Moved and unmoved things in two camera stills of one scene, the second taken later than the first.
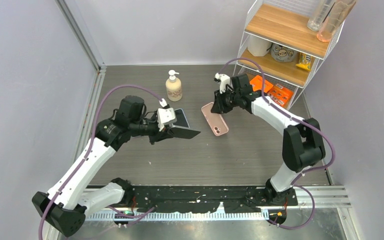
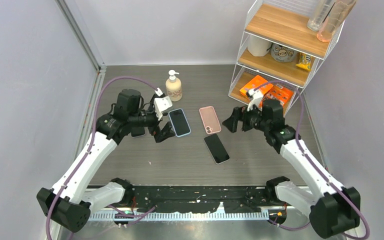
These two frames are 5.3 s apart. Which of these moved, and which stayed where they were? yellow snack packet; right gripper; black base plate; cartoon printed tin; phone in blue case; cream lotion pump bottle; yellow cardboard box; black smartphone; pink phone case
Moved: black smartphone; right gripper; pink phone case
Stayed: black base plate; phone in blue case; cartoon printed tin; cream lotion pump bottle; yellow cardboard box; yellow snack packet
